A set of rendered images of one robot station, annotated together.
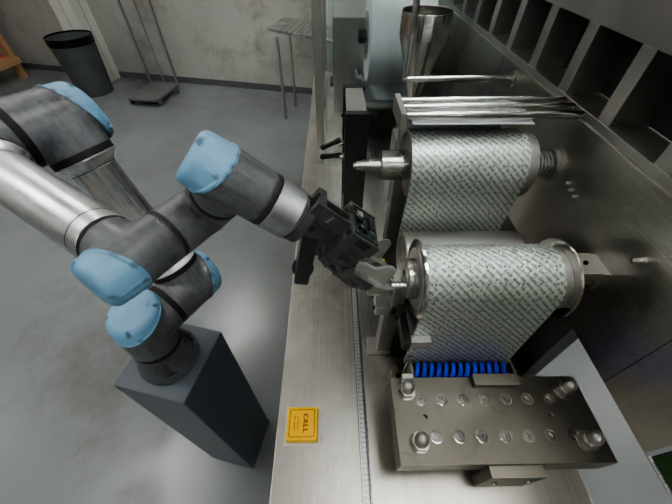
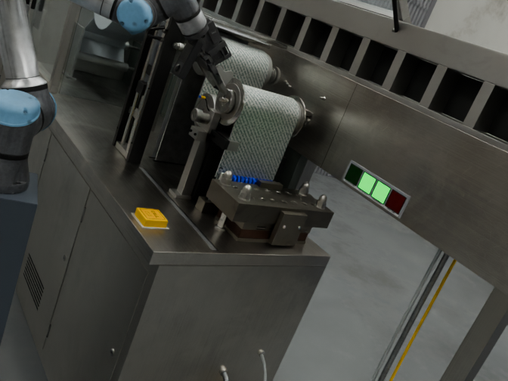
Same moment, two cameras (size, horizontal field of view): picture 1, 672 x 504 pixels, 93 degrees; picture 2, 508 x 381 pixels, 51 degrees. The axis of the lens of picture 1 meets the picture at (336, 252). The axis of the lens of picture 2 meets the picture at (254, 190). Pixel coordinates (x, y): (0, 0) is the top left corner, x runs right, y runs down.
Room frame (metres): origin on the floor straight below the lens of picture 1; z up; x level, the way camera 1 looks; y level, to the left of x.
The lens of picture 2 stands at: (-0.98, 0.79, 1.53)
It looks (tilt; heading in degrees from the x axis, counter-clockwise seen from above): 17 degrees down; 319
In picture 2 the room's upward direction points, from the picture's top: 22 degrees clockwise
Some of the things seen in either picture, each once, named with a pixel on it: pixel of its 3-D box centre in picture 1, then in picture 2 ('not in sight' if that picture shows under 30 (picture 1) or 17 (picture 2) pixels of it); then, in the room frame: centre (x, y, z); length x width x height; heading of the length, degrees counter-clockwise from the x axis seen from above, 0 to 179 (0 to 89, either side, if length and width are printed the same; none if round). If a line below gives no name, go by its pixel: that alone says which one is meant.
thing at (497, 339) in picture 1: (467, 342); (254, 155); (0.31, -0.27, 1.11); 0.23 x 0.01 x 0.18; 91
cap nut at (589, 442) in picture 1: (593, 438); (322, 200); (0.15, -0.48, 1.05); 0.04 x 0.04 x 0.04
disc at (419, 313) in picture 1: (416, 278); (229, 101); (0.37, -0.15, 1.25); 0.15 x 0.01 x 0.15; 1
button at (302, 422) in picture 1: (302, 424); (151, 218); (0.21, 0.08, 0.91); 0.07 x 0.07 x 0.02; 1
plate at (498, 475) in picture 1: (506, 477); (288, 228); (0.10, -0.33, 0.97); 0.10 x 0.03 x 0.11; 91
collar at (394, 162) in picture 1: (394, 165); not in sight; (0.62, -0.13, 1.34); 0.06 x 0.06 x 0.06; 1
